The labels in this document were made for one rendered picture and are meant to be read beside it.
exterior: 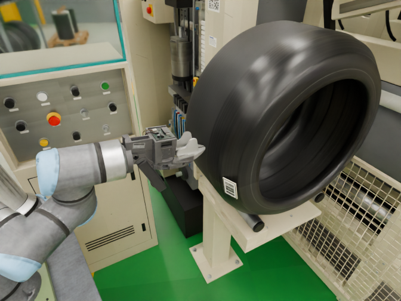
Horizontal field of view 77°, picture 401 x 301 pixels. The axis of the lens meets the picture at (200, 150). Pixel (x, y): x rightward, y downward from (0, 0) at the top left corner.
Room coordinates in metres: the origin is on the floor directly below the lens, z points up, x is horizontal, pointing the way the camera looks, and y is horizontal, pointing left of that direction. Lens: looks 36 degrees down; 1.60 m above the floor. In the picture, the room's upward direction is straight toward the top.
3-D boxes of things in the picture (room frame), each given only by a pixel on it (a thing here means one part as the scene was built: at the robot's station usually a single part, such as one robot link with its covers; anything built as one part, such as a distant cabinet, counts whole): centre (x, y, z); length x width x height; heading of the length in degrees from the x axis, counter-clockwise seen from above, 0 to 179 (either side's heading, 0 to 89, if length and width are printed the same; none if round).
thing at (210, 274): (0.96, -0.10, 0.01); 0.27 x 0.27 x 0.02; 27
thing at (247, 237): (0.68, -0.11, 0.84); 0.36 x 0.09 x 0.06; 27
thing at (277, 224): (0.74, -0.24, 0.80); 0.37 x 0.36 x 0.02; 117
